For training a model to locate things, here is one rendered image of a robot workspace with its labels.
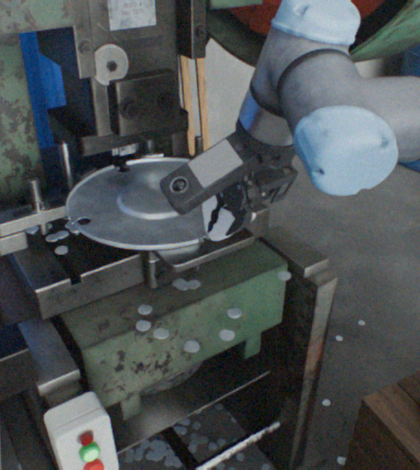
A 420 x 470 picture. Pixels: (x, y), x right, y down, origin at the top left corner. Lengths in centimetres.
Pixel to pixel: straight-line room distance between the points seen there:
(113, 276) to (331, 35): 52
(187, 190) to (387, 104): 25
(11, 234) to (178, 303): 29
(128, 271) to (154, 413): 37
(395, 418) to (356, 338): 68
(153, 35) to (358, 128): 45
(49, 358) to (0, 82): 50
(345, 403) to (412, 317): 47
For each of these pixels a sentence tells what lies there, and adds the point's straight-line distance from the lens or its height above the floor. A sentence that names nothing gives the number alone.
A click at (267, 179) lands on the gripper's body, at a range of 61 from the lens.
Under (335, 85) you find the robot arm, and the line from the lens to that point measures 44.
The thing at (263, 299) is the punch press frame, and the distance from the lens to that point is 93.
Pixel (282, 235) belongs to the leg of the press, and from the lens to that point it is 99.
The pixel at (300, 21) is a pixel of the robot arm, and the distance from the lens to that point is 48.
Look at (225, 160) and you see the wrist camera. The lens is 58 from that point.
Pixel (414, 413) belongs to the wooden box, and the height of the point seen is 35.
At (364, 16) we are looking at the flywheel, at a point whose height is 104.
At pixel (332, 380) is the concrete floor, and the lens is 160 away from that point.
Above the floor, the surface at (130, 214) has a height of 78.
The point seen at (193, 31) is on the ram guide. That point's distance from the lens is 78.
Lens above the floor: 118
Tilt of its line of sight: 33 degrees down
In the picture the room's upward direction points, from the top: straight up
